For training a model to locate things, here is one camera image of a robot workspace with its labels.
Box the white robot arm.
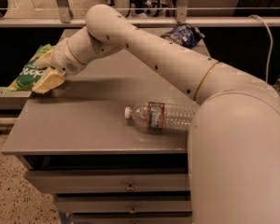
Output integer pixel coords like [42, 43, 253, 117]
[36, 5, 280, 224]

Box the dark blue chip bag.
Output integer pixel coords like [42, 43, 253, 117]
[161, 23, 204, 49]

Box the clear plastic water bottle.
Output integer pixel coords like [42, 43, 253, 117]
[124, 102, 199, 131]

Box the white cable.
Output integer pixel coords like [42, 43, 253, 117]
[248, 14, 274, 84]

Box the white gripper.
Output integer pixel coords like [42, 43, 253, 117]
[32, 38, 86, 94]

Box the green rice chip bag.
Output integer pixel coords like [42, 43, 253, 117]
[3, 44, 54, 92]

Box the metal railing frame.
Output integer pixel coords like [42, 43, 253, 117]
[0, 0, 280, 110]

